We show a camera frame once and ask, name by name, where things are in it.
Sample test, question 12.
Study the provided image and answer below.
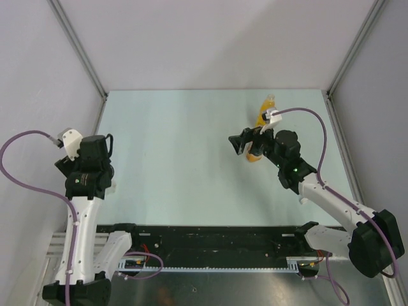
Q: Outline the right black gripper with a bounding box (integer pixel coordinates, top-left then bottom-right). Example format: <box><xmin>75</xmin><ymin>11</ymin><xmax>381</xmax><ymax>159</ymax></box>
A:
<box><xmin>229</xmin><ymin>121</ymin><xmax>284</xmax><ymax>168</ymax></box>

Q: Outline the orange drink bottle white cap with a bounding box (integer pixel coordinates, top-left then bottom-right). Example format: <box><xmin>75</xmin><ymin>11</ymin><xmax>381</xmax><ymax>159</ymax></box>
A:
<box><xmin>245</xmin><ymin>151</ymin><xmax>262</xmax><ymax>163</ymax></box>

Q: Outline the yellow honey pomelo bottle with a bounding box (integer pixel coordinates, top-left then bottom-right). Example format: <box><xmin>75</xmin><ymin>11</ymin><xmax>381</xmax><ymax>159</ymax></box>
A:
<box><xmin>255</xmin><ymin>94</ymin><xmax>275</xmax><ymax>127</ymax></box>

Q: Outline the clear pepsi bottle blue cap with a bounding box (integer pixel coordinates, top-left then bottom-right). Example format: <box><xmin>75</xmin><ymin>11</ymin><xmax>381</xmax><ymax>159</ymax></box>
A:
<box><xmin>105</xmin><ymin>180</ymin><xmax>117</xmax><ymax>194</ymax></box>

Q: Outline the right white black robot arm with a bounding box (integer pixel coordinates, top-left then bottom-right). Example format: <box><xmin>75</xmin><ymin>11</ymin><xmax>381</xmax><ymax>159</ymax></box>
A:
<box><xmin>228</xmin><ymin>127</ymin><xmax>405</xmax><ymax>278</ymax></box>

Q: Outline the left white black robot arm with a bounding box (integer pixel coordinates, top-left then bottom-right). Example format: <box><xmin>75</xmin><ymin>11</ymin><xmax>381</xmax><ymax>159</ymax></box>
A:
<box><xmin>42</xmin><ymin>129</ymin><xmax>141</xmax><ymax>305</ymax></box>

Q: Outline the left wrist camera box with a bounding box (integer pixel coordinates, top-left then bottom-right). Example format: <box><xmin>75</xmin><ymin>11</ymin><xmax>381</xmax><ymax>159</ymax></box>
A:
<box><xmin>58</xmin><ymin>127</ymin><xmax>83</xmax><ymax>161</ymax></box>

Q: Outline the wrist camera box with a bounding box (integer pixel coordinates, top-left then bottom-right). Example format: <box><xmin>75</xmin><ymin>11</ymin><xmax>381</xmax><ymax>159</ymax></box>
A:
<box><xmin>259</xmin><ymin>107</ymin><xmax>282</xmax><ymax>135</ymax></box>
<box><xmin>58</xmin><ymin>127</ymin><xmax>83</xmax><ymax>161</ymax></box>

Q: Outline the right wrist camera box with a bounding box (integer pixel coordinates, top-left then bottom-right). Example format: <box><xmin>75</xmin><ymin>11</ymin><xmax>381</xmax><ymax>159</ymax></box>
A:
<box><xmin>259</xmin><ymin>107</ymin><xmax>282</xmax><ymax>135</ymax></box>

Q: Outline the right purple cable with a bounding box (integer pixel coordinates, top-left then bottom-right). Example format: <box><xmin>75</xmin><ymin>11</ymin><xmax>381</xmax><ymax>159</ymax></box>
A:
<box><xmin>273</xmin><ymin>107</ymin><xmax>399</xmax><ymax>303</ymax></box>

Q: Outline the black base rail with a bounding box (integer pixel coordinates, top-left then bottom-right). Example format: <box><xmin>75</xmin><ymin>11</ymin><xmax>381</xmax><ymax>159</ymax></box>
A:
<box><xmin>96</xmin><ymin>223</ymin><xmax>318</xmax><ymax>268</ymax></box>

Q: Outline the white slotted cable duct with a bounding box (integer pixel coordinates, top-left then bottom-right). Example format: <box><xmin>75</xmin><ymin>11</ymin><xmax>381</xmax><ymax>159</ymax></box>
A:
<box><xmin>117</xmin><ymin>258</ymin><xmax>319</xmax><ymax>275</ymax></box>

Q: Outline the left aluminium frame post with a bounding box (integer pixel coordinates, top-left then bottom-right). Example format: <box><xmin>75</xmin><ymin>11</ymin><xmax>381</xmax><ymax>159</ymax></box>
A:
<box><xmin>47</xmin><ymin>0</ymin><xmax>107</xmax><ymax>99</ymax></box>

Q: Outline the aluminium frame post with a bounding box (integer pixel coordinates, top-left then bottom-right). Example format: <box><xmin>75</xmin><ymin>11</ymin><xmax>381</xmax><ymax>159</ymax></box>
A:
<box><xmin>326</xmin><ymin>0</ymin><xmax>389</xmax><ymax>98</ymax></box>
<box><xmin>47</xmin><ymin>0</ymin><xmax>107</xmax><ymax>99</ymax></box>

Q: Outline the right aluminium frame post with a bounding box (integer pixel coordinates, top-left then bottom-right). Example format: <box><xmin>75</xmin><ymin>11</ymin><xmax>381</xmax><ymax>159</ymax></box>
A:
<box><xmin>326</xmin><ymin>0</ymin><xmax>389</xmax><ymax>98</ymax></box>

